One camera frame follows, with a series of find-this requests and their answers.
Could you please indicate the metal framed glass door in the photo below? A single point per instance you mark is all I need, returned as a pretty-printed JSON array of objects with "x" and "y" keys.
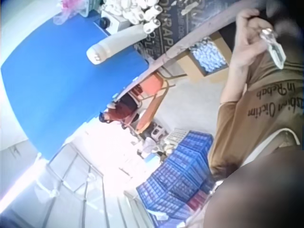
[{"x": 71, "y": 180}]

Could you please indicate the person's left hand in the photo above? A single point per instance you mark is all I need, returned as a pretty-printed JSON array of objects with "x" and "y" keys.
[{"x": 242, "y": 50}]

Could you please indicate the white plastic stool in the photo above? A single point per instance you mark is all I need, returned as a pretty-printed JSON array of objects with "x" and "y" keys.
[{"x": 160, "y": 133}]

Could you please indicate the small clear labelled bottle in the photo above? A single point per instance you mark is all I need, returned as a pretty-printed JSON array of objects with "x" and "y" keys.
[{"x": 275, "y": 51}]

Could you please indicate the pile of white plastic bottles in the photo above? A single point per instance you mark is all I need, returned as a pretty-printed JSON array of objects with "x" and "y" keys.
[{"x": 133, "y": 10}]

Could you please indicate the stack of blue plastic crates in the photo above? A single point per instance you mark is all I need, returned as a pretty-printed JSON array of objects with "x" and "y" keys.
[{"x": 180, "y": 175}]

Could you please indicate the dark printed banner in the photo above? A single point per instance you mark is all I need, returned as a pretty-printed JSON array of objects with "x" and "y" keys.
[{"x": 180, "y": 21}]

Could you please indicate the pink plastic bag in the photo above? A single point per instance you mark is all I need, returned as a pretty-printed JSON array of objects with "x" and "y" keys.
[{"x": 66, "y": 10}]

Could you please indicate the orange chair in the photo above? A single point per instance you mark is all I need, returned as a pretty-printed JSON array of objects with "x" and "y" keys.
[{"x": 152, "y": 85}]

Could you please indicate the grey white machine box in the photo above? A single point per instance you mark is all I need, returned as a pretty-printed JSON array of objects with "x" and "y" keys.
[{"x": 116, "y": 22}]

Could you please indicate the tall white plastic bottle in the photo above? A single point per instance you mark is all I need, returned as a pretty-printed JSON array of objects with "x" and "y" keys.
[{"x": 114, "y": 46}]

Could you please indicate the person's left fingers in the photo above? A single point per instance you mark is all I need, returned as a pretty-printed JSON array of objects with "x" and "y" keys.
[{"x": 251, "y": 23}]

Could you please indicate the cardboard box of white caps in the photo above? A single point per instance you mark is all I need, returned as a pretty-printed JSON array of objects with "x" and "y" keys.
[{"x": 206, "y": 57}]

